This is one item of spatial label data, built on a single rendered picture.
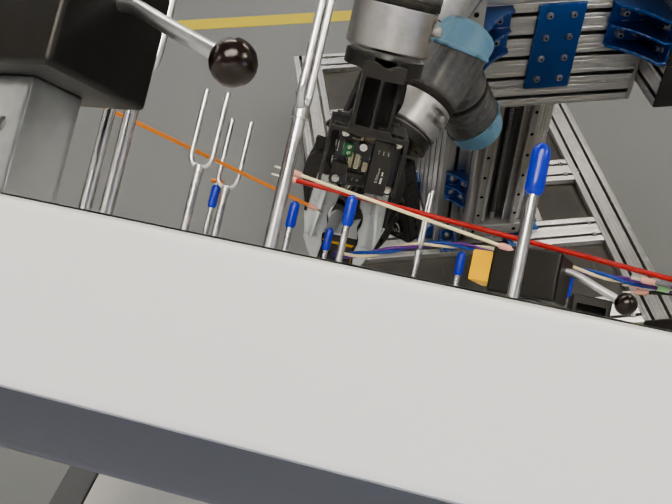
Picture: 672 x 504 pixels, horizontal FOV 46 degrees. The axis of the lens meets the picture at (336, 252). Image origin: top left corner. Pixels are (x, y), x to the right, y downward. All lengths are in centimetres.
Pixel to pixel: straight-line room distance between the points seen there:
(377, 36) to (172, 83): 248
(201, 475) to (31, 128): 12
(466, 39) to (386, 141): 32
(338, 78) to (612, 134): 99
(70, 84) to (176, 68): 296
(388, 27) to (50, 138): 46
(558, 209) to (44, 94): 210
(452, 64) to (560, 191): 144
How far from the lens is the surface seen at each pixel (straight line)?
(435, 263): 210
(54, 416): 24
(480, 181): 189
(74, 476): 111
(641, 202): 274
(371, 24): 69
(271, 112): 294
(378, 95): 68
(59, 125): 27
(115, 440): 23
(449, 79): 96
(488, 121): 106
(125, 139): 36
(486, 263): 53
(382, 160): 70
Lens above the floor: 174
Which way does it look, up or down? 46 degrees down
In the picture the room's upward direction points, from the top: straight up
